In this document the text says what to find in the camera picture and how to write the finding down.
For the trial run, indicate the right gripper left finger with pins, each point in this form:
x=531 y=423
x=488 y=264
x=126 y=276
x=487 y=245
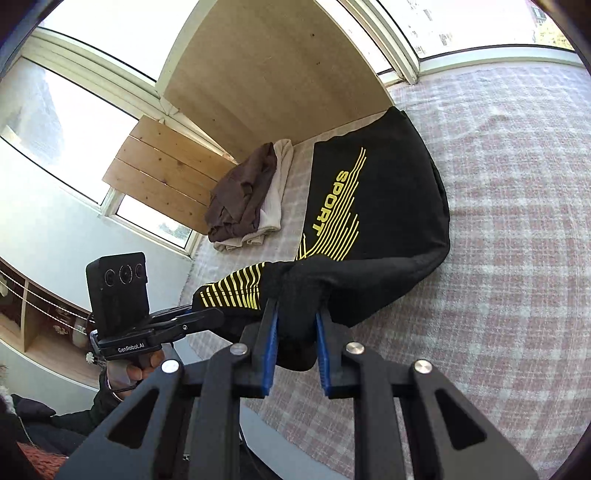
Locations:
x=257 y=371

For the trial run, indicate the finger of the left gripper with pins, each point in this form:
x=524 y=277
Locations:
x=184 y=321

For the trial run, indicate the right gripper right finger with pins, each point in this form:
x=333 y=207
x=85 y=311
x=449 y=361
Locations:
x=335 y=373

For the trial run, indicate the black sport t-shirt yellow stripes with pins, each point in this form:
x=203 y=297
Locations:
x=377 y=224

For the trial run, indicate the left forearm black sleeve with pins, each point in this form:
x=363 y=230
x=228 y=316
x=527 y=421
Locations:
x=31 y=422

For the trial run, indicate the left hand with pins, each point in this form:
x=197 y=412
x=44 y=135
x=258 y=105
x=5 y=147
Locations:
x=121 y=375

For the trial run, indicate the wooden shelf unit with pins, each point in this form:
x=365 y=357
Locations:
x=45 y=328

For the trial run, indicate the beige folded garment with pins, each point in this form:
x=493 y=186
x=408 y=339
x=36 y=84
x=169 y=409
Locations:
x=270 y=212

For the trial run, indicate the brown folded garment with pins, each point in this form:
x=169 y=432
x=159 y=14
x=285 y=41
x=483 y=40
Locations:
x=234 y=210

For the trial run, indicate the pine plank wooden board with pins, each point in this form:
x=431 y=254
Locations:
x=168 y=172

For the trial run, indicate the pink plaid cloth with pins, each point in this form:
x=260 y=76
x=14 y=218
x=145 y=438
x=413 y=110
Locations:
x=506 y=317

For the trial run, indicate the light laminate wooden board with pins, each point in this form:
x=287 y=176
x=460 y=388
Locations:
x=250 y=72

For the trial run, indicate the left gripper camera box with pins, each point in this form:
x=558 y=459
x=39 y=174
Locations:
x=117 y=288

